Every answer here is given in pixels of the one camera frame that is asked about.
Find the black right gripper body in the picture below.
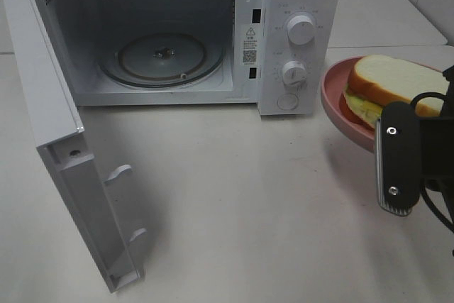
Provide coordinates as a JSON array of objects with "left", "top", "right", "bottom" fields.
[{"left": 416, "top": 67, "right": 453, "bottom": 189}]

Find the sandwich with lettuce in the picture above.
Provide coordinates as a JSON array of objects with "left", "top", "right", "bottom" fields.
[{"left": 343, "top": 55, "right": 449, "bottom": 130}]

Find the pink round plate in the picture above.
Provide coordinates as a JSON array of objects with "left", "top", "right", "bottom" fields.
[{"left": 321, "top": 56, "right": 375, "bottom": 152}]

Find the round door release button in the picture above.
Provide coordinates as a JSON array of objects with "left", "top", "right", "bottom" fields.
[{"left": 277, "top": 94, "right": 299, "bottom": 111}]

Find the white timer knob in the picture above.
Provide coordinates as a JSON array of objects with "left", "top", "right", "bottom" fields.
[{"left": 282, "top": 61, "right": 308, "bottom": 87}]

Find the white microwave door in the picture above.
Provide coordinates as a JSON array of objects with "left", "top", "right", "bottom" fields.
[{"left": 4, "top": 0, "right": 146, "bottom": 292}]

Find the upper white power knob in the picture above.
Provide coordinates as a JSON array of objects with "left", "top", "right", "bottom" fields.
[{"left": 287, "top": 13, "right": 315, "bottom": 45}]

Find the white microwave oven body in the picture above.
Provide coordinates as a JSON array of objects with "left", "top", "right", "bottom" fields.
[{"left": 46, "top": 0, "right": 338, "bottom": 116}]

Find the white warning label sticker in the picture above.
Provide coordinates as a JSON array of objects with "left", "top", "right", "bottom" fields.
[{"left": 240, "top": 24, "right": 260, "bottom": 66}]

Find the glass microwave turntable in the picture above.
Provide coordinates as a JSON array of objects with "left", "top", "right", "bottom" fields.
[{"left": 99, "top": 32, "right": 226, "bottom": 89}]

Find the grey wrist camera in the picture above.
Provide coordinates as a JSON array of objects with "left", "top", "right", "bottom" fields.
[{"left": 374, "top": 101, "right": 422, "bottom": 216}]

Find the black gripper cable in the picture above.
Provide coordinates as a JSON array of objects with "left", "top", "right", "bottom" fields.
[{"left": 410, "top": 92, "right": 454, "bottom": 258}]

